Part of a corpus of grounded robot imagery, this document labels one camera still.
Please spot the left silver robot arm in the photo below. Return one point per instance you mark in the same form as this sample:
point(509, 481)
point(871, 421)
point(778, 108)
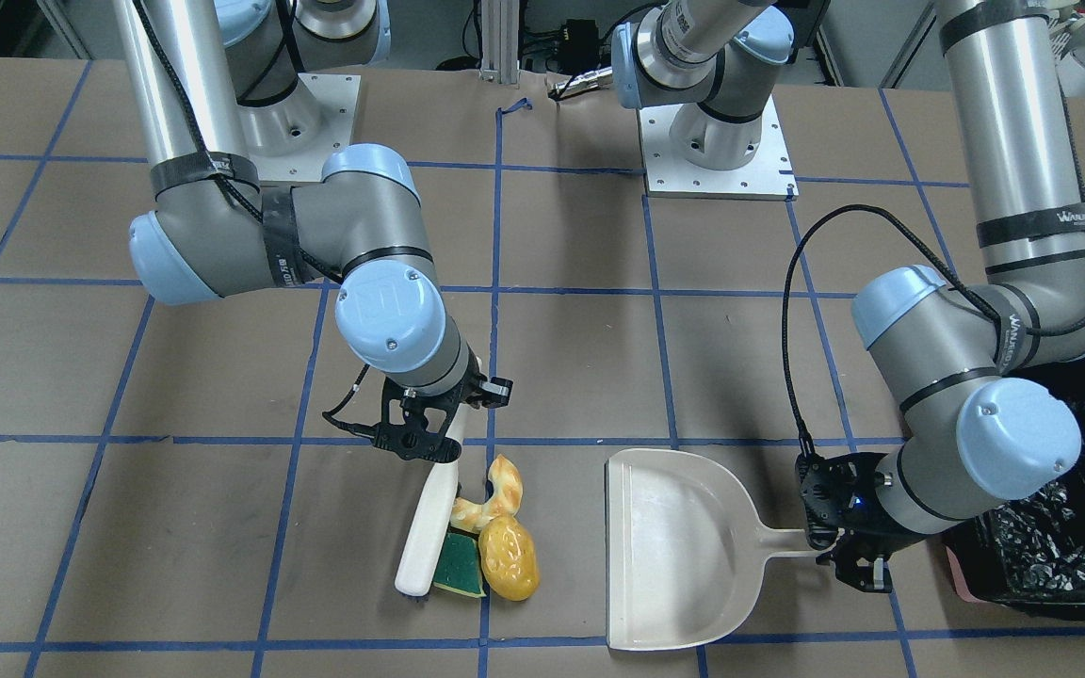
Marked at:
point(980, 437)

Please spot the toy croissant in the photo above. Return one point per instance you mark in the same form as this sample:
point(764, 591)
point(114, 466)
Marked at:
point(504, 501)

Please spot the aluminium frame post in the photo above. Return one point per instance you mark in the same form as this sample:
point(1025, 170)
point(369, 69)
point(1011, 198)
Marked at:
point(499, 41)

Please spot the beige hand brush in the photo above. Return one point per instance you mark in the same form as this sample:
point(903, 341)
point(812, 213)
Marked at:
point(427, 531)

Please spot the beige dustpan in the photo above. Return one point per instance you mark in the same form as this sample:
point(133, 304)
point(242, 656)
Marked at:
point(686, 550)

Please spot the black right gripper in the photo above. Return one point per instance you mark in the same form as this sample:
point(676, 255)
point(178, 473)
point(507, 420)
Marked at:
point(496, 388)

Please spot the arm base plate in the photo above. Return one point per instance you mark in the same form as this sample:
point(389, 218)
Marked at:
point(288, 142)
point(687, 154)

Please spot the yellow toy potato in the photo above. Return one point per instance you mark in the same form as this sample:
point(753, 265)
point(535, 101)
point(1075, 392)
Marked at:
point(508, 558)

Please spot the bin with black bag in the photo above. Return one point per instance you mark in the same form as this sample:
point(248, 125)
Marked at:
point(1030, 553)

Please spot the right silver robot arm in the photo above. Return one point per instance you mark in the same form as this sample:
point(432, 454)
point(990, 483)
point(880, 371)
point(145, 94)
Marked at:
point(249, 195)

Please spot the green yellow sponge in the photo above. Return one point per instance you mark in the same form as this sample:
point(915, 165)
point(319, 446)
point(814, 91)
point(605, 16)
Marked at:
point(457, 569)

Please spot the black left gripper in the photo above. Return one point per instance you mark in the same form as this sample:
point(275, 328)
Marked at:
point(866, 533)

